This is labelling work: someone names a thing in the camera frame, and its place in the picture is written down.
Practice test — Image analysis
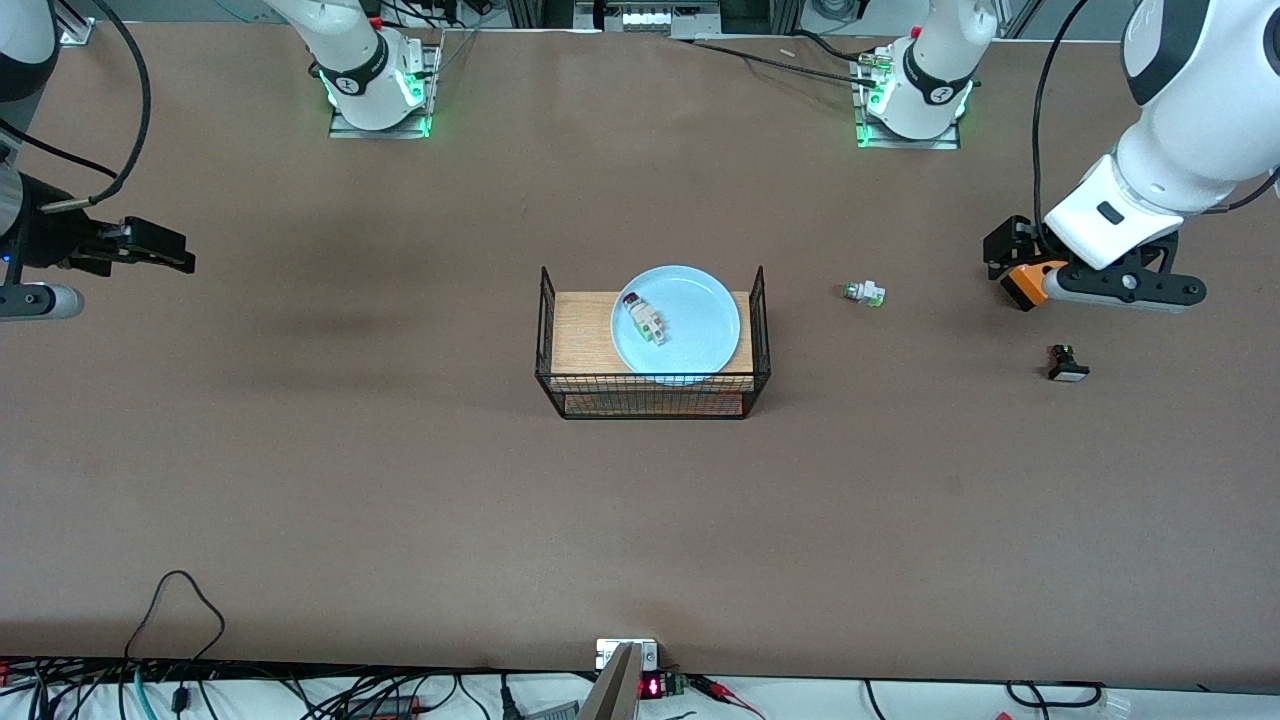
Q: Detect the light blue plate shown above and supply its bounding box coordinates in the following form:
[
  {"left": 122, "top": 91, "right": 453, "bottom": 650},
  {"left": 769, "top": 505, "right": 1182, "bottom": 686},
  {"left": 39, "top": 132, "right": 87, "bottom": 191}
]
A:
[{"left": 611, "top": 265, "right": 742, "bottom": 387}]

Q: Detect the red capped white button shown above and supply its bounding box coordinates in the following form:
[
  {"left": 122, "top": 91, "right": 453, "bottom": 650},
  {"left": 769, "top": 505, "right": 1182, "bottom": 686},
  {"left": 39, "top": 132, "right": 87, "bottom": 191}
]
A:
[{"left": 622, "top": 292, "right": 669, "bottom": 346}]

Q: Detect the orange button box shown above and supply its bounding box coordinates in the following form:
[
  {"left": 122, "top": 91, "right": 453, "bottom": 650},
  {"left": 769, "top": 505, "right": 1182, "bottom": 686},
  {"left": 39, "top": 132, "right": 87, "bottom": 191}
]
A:
[{"left": 1003, "top": 260, "right": 1067, "bottom": 312}]

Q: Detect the white power strip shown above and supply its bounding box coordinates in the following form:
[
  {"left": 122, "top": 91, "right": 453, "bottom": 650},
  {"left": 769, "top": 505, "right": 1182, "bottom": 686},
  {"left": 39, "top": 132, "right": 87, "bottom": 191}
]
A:
[{"left": 575, "top": 0, "right": 721, "bottom": 33}]

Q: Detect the light wooden shelf board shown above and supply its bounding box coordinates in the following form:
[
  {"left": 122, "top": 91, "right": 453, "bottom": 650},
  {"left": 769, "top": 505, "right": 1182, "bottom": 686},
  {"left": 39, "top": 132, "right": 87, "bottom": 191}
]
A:
[{"left": 551, "top": 291, "right": 754, "bottom": 393}]

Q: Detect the black power adapter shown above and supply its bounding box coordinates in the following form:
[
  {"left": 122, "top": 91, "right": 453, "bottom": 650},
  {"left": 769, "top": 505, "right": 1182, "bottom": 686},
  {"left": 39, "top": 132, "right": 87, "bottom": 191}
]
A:
[{"left": 340, "top": 695, "right": 421, "bottom": 720}]

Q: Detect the red clip lead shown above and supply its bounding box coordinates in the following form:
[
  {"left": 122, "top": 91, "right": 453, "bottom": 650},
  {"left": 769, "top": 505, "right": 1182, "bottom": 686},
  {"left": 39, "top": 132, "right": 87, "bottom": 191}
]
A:
[{"left": 690, "top": 676, "right": 766, "bottom": 720}]

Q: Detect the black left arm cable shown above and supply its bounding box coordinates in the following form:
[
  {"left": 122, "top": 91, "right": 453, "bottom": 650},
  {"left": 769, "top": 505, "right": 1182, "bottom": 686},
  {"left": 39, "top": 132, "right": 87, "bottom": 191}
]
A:
[{"left": 1030, "top": 0, "right": 1091, "bottom": 256}]

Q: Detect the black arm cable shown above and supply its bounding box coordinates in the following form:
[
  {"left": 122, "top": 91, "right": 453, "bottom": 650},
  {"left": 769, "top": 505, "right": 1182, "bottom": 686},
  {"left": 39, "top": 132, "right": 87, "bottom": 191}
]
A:
[
  {"left": 1030, "top": 0, "right": 1091, "bottom": 256},
  {"left": 0, "top": 0, "right": 153, "bottom": 213}
]

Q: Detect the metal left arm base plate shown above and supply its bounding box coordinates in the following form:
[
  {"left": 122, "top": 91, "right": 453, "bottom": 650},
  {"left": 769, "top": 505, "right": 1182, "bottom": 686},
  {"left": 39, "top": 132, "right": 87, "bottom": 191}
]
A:
[{"left": 852, "top": 55, "right": 963, "bottom": 151}]

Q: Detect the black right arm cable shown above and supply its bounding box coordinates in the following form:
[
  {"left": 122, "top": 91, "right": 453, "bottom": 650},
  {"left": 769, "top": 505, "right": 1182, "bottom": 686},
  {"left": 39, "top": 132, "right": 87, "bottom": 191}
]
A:
[{"left": 0, "top": 0, "right": 153, "bottom": 213}]

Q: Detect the black wire rack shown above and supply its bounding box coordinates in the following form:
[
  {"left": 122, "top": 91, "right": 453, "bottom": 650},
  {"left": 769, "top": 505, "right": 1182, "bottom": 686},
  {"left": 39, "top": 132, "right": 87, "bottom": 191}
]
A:
[{"left": 535, "top": 265, "right": 772, "bottom": 421}]

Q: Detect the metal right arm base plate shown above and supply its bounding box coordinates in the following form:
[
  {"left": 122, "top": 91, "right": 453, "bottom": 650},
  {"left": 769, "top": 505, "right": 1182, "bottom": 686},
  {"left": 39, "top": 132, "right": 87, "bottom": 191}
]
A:
[{"left": 328, "top": 40, "right": 444, "bottom": 139}]

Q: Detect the black cable on table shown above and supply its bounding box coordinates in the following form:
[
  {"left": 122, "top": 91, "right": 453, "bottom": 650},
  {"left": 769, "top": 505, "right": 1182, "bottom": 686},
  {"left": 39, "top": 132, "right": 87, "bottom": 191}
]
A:
[{"left": 672, "top": 36, "right": 881, "bottom": 85}]

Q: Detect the thin black looped cable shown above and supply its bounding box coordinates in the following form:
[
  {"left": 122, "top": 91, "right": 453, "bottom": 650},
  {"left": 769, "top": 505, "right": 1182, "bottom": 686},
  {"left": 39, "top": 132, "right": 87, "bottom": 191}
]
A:
[{"left": 124, "top": 570, "right": 227, "bottom": 663}]

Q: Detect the black cable loop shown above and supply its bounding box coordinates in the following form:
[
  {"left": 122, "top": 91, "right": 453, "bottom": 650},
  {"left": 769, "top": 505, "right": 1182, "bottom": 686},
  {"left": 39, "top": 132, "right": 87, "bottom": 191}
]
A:
[{"left": 1005, "top": 680, "right": 1107, "bottom": 709}]

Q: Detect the white mounting bracket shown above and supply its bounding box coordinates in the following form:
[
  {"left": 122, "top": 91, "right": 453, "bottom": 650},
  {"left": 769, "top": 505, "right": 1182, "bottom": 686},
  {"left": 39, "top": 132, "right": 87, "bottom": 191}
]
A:
[{"left": 596, "top": 638, "right": 659, "bottom": 671}]

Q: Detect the grey metal camera post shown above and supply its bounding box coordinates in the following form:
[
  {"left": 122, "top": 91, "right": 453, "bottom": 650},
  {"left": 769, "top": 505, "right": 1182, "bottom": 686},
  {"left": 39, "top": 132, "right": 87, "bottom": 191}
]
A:
[{"left": 578, "top": 642, "right": 643, "bottom": 720}]

